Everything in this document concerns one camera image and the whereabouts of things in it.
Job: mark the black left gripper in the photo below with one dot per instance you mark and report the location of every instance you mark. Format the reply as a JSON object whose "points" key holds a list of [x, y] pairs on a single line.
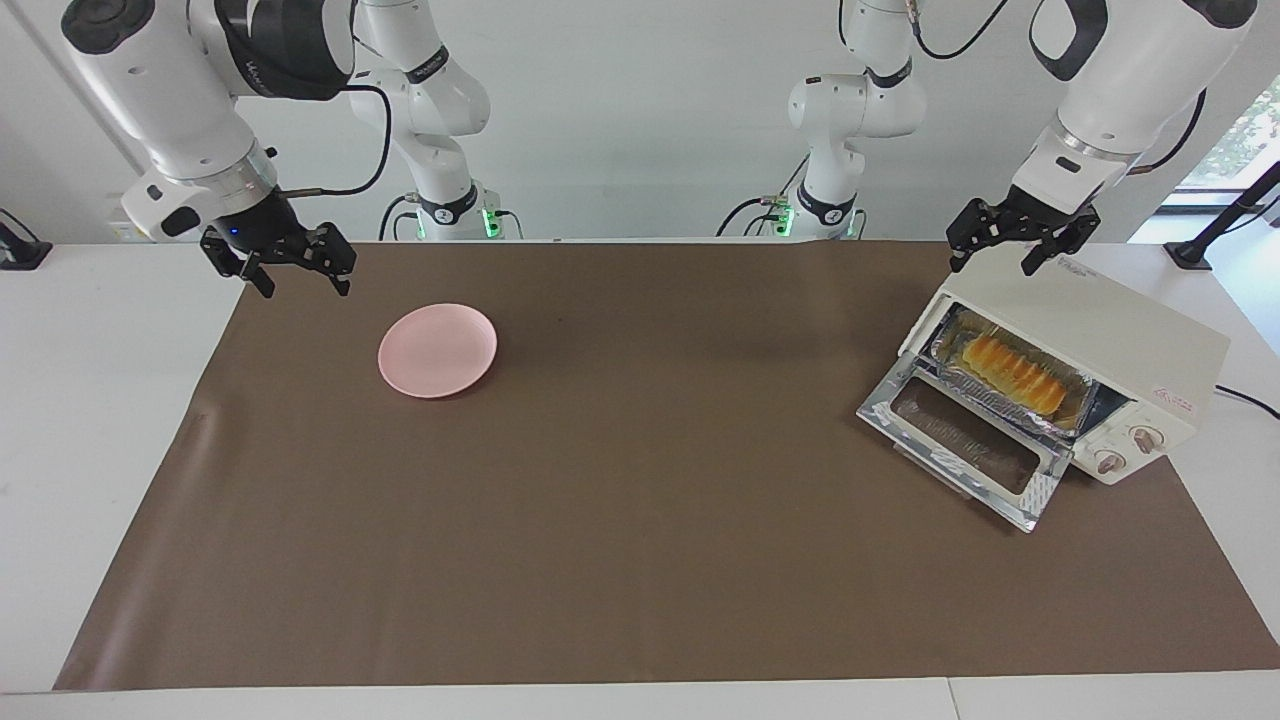
{"points": [[1030, 225]]}

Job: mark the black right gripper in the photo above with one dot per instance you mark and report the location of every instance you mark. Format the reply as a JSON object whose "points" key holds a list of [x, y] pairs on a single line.
{"points": [[265, 235]]}

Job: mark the golden sliced bread loaf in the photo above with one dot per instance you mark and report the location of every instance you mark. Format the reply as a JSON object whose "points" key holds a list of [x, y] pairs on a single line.
{"points": [[1010, 372]]}

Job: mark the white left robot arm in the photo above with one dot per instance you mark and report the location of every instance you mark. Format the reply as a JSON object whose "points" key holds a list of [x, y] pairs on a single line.
{"points": [[1130, 80]]}

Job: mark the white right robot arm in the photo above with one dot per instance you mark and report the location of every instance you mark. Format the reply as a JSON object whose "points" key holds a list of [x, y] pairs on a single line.
{"points": [[160, 90]]}

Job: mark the cream toaster oven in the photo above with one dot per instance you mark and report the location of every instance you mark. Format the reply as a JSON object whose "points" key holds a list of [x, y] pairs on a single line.
{"points": [[1120, 340]]}

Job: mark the glass oven door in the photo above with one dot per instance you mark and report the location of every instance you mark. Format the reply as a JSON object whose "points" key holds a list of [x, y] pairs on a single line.
{"points": [[965, 440]]}

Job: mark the cream oven knob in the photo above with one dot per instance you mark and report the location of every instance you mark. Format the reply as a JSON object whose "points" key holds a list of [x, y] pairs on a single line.
{"points": [[1146, 440], [1109, 462]]}

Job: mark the pink round plate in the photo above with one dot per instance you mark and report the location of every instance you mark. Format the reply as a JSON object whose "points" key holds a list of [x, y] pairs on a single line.
{"points": [[437, 350]]}

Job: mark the window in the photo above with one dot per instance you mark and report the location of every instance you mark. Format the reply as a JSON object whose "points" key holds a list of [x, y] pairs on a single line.
{"points": [[1240, 140]]}

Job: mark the brown table mat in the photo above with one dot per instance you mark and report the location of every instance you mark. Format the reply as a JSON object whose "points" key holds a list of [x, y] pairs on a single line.
{"points": [[640, 500]]}

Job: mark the black clamp mount with pole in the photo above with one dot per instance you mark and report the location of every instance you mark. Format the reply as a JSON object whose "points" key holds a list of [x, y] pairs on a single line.
{"points": [[1225, 215]]}

